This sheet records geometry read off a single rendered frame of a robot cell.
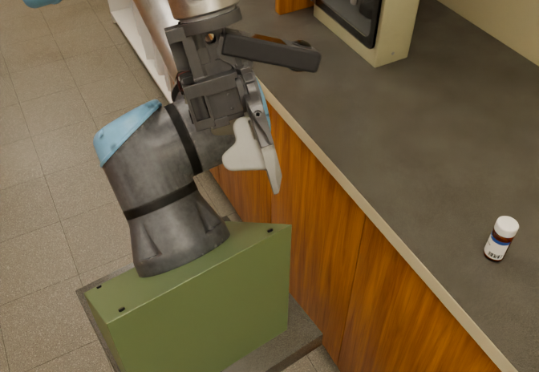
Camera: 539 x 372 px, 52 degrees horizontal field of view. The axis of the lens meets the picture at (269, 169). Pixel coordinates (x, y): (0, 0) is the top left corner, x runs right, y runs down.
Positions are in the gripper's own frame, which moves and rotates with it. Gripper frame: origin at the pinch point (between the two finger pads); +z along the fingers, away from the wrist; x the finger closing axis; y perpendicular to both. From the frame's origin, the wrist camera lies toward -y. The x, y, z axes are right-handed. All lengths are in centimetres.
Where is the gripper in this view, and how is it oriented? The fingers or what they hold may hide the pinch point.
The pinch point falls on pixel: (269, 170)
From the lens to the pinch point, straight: 68.9
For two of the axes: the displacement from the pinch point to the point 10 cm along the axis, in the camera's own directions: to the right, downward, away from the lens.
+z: 2.4, 8.8, 4.0
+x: 2.0, 3.6, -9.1
